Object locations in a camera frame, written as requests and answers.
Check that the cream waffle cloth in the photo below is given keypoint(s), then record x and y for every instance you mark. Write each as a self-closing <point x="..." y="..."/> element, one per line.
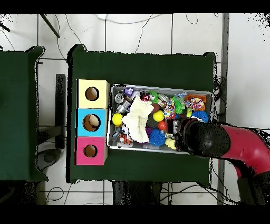
<point x="137" y="120"/>

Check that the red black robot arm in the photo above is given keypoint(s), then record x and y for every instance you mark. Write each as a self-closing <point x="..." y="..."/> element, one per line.
<point x="249" y="145"/>

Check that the silver mesh bin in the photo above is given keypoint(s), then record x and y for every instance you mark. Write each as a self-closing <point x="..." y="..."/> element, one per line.
<point x="109" y="135"/>

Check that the wooden box three holes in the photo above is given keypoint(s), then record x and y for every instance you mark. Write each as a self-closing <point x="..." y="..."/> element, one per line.
<point x="81" y="126"/>

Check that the red black crushed can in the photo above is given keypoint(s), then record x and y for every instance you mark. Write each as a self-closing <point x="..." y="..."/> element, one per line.
<point x="145" y="97"/>

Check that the plain yellow ball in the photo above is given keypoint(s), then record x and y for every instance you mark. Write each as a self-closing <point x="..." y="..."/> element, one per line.
<point x="117" y="119"/>

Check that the dark can silver lid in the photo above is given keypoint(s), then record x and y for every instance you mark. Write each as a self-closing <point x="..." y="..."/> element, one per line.
<point x="119" y="98"/>

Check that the yellow ball with seam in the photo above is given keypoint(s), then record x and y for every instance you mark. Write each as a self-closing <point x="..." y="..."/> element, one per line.
<point x="158" y="115"/>

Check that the green spiky eyeball toy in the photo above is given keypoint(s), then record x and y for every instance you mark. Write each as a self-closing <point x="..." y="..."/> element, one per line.
<point x="156" y="95"/>

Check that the blue spiky ball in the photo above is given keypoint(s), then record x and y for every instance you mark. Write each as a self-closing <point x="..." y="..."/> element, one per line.
<point x="157" y="137"/>

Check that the colourful patterned cloth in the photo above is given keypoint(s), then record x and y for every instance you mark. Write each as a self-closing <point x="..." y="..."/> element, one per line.
<point x="169" y="109"/>
<point x="197" y="104"/>

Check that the yellow toy animal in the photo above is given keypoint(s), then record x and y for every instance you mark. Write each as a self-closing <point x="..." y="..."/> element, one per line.
<point x="170" y="143"/>

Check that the blue spiky toy with eye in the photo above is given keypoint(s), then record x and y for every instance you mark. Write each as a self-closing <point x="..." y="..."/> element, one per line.
<point x="200" y="116"/>

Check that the black upright panel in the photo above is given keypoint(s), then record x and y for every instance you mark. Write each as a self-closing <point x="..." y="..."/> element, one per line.
<point x="60" y="105"/>

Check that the dark green side tablecloth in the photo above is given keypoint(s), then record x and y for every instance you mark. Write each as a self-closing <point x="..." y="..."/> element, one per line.
<point x="16" y="105"/>

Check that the black rod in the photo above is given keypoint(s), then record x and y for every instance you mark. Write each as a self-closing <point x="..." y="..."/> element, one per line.
<point x="50" y="26"/>

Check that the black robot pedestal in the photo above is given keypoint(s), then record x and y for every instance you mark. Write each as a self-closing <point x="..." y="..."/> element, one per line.
<point x="135" y="192"/>

